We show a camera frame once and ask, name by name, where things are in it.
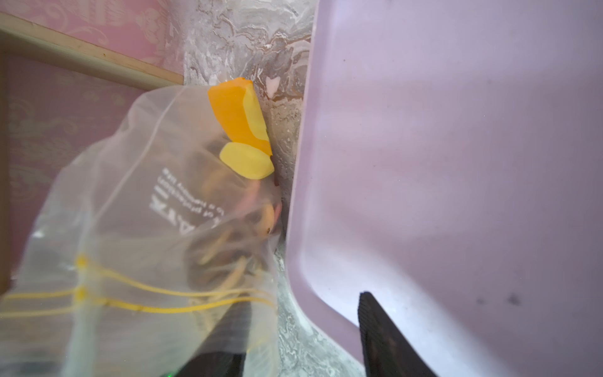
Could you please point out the clear ziploc bag of cookies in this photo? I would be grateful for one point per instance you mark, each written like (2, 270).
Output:
(147, 238)

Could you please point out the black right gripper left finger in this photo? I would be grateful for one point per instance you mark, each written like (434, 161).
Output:
(224, 351)

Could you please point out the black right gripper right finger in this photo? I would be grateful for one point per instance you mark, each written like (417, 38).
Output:
(386, 352)

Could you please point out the lilac plastic tray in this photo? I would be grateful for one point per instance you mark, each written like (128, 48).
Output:
(450, 163)

